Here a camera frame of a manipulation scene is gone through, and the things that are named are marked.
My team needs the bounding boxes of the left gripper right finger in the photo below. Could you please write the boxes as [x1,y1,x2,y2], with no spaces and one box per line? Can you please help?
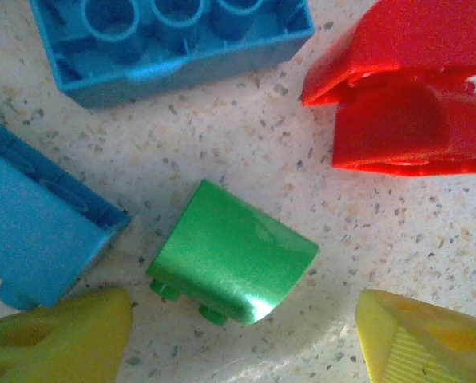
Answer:
[354,289,476,383]

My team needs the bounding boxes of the blue lego brick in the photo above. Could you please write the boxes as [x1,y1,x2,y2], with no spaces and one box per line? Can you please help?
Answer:
[30,0,315,109]
[0,113,132,311]

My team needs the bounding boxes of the red lego brick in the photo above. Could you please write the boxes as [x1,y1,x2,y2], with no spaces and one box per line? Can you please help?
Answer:
[331,77,476,176]
[301,0,476,107]

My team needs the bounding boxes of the green sloped lego brick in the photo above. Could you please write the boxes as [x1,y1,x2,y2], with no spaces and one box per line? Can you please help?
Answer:
[146,179,320,326]

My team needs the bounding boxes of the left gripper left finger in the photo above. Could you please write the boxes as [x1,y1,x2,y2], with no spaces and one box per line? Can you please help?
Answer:
[0,287,134,383]

